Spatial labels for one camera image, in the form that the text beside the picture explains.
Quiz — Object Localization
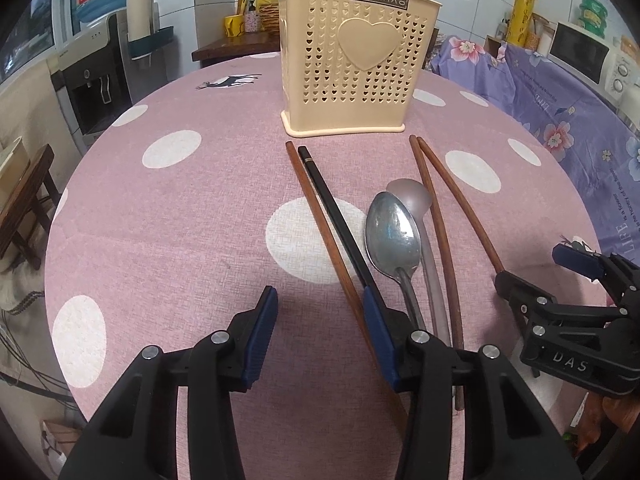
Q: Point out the shiny steel spoon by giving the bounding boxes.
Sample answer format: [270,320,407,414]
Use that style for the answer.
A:
[364,192,426,330]

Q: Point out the matte grey spoon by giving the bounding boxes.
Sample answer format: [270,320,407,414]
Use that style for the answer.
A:
[386,179,451,346]

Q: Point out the black chopstick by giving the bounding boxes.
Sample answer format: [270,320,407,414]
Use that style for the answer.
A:
[297,145,385,310]

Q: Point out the brown wooden chopstick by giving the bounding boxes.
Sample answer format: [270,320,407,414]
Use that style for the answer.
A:
[408,134,467,412]
[285,141,407,437]
[418,136,504,273]

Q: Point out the person's right hand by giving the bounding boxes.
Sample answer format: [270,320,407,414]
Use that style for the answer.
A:
[575,392,640,455]

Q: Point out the pink polka dot tablecloth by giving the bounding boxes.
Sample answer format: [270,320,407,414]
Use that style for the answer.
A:
[44,56,606,479]

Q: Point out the purple floral cloth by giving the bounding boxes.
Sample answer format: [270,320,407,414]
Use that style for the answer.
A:
[431,36,639,263]

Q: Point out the cream plastic utensil holder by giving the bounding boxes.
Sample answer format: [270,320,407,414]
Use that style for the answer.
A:
[279,0,440,138]

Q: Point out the dark wooden stool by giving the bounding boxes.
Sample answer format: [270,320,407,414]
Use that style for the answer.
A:
[0,144,61,270]

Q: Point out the dark wooden sink counter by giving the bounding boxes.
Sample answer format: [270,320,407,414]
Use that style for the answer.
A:
[191,32,280,67]

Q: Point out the white microwave oven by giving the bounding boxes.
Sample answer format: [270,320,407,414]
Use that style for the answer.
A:
[547,22,639,110]

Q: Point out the grey water dispenser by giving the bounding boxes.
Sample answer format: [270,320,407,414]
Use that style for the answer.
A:
[58,10,174,138]

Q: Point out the yellow mug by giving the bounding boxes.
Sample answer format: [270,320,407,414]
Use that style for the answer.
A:
[222,14,245,38]

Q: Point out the woven basin sink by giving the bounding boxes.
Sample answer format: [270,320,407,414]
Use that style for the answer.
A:
[258,3,280,36]

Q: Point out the paper cup tube dispenser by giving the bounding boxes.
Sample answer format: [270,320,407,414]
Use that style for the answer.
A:
[126,0,174,60]

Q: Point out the green stacked noodle cups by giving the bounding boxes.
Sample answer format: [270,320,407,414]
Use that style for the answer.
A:
[577,0,608,38]

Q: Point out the yellow roll package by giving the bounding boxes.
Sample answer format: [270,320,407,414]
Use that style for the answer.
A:
[506,0,535,47]

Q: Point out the aluminium sliding window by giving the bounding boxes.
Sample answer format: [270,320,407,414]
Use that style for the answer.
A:
[1,0,74,84]

